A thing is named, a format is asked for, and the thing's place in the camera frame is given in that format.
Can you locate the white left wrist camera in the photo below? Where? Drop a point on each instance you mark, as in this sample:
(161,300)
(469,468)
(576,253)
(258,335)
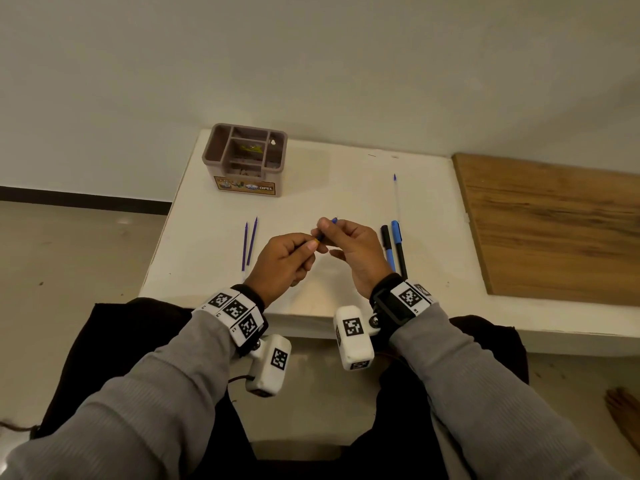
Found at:
(270,367)

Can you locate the green item in organizer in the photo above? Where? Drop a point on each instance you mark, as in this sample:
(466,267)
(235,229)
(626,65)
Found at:
(251,149)

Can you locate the blue pen with black grip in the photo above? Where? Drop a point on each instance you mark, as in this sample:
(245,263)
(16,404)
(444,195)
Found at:
(320,237)

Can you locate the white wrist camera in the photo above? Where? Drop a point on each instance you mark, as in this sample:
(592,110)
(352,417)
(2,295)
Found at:
(353,339)
(270,367)

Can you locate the person's right hand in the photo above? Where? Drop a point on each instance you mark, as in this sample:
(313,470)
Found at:
(362,259)

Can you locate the person's right forearm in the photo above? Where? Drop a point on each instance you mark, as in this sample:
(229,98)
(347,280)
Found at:
(490,409)

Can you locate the person's black trousers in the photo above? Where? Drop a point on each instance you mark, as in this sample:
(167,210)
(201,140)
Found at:
(125,334)

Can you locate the person's right thumb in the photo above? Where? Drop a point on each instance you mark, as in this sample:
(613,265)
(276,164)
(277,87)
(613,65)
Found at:
(338,254)

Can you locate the person's left forearm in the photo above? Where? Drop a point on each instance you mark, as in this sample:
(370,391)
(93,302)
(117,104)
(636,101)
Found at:
(135,409)

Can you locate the blue pen refill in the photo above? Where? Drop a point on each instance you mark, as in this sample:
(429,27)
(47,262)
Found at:
(244,247)
(252,241)

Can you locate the clear pen barrel blue tip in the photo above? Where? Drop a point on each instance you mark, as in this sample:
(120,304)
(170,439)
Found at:
(396,197)

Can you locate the wooden board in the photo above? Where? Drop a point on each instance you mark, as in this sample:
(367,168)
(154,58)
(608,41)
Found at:
(555,229)

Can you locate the wristband with marker tags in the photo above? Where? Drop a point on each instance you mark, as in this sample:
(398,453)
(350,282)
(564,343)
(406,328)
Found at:
(235,310)
(406,300)

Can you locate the person's left hand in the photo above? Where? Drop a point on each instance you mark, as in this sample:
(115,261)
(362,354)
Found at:
(277,264)

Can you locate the person's left thumb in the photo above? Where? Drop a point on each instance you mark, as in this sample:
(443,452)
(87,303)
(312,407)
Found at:
(315,250)

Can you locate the right wristband with marker tags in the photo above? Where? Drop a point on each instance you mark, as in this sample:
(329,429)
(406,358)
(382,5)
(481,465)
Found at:
(406,300)

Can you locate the left wristband with marker tags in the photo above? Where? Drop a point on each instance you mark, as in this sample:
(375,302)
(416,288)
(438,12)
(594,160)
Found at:
(235,310)

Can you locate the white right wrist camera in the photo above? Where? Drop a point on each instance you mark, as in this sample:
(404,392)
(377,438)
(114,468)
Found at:
(353,339)

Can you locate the brown plastic organizer box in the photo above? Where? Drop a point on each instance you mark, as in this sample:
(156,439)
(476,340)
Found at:
(250,177)

